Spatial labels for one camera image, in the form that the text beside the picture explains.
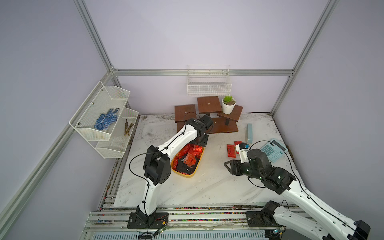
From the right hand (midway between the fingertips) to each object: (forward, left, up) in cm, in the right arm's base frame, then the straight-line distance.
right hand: (227, 166), depth 74 cm
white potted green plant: (+41, -6, +7) cm, 42 cm away
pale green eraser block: (+31, -23, -13) cm, 41 cm away
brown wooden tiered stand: (+40, +6, +5) cm, 40 cm away
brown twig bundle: (+29, +60, -2) cm, 67 cm away
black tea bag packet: (+5, +24, -11) cm, 27 cm away
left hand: (+17, +14, -5) cm, 23 cm away
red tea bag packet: (+26, -13, -17) cm, 34 cm away
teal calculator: (+19, -37, -16) cm, 44 cm away
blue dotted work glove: (+21, +64, +14) cm, 68 cm away
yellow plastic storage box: (+1, +22, -12) cm, 25 cm away
